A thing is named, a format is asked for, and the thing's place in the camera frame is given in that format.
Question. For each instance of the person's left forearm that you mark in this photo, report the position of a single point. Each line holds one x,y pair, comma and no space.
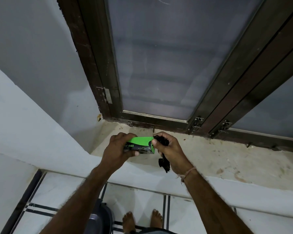
80,204

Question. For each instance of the person's dark shorts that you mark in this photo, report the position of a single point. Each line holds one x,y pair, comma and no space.
156,231

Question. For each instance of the metal window latch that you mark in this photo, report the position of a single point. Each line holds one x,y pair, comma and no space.
196,122
225,126

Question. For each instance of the person's left foot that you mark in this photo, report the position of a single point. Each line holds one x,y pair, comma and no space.
129,222

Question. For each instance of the person's right hand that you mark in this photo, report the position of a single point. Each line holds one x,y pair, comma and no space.
173,155

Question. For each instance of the large frosted glass pane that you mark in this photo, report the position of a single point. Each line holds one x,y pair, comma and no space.
171,53

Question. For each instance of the person's foot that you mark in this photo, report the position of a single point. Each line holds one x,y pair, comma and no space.
156,218
129,222

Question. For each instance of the person's left thumb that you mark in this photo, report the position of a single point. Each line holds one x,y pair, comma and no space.
132,153

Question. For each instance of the person's right forearm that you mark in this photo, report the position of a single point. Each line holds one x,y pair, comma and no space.
214,207

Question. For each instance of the black garbage bag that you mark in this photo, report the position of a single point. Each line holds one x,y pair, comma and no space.
164,164

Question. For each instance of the person's left hand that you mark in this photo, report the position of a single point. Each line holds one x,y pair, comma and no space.
113,153

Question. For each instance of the green garbage bag box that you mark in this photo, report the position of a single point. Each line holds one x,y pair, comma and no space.
142,143

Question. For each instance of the dark wooden window frame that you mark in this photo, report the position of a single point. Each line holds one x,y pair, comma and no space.
97,53

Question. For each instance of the small frosted glass pane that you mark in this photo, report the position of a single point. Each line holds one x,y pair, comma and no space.
276,112

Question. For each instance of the metal window hinge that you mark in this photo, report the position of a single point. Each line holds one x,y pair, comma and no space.
108,95

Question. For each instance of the thread wrist band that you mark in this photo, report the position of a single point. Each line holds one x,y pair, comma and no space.
188,173

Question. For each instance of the person's right thumb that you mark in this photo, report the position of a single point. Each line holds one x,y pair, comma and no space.
155,144

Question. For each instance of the person's right foot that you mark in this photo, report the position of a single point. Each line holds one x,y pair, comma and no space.
156,218

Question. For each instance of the grey dustbin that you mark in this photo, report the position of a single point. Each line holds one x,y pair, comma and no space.
101,216

